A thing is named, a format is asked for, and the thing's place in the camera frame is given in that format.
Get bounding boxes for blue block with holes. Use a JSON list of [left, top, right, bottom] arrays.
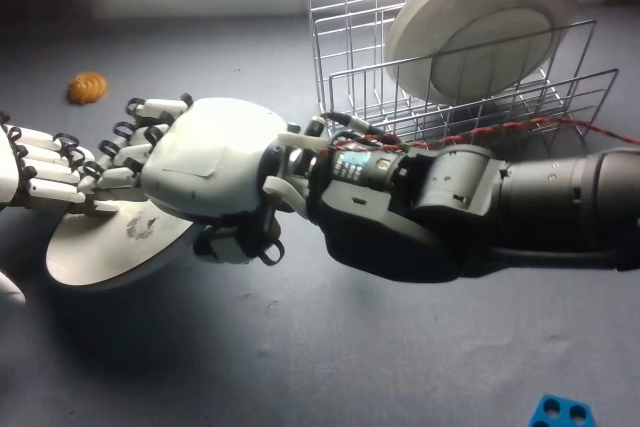
[[528, 380, 597, 427]]

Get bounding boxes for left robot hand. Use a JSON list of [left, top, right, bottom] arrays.
[[0, 111, 117, 309]]

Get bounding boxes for swirl-shaped tan cookie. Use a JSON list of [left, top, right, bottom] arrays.
[[67, 71, 109, 106]]

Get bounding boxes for black-rimmed white plate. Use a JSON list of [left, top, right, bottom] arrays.
[[44, 201, 197, 294]]

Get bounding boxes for silver wire dish rack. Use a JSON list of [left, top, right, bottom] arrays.
[[305, 0, 621, 153]]

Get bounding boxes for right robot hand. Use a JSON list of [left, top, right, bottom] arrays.
[[82, 92, 290, 267]]

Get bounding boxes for white plate with barcode label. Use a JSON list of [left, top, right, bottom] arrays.
[[383, 0, 580, 104]]

